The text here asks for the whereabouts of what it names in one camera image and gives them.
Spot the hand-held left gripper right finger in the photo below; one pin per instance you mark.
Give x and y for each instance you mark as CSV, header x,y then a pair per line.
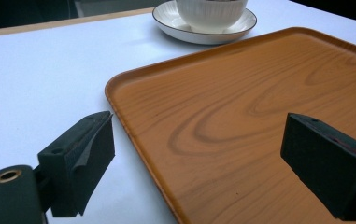
x,y
328,168

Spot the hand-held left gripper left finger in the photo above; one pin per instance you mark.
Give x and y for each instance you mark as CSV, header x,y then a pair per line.
x,y
73,161

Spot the wooden tray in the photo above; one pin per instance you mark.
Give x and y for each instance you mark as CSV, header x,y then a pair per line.
x,y
234,133

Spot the white saucer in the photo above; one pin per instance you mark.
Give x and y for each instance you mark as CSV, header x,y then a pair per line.
x,y
178,26

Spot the white ribbed cup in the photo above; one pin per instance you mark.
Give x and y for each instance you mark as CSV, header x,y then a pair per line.
x,y
211,14

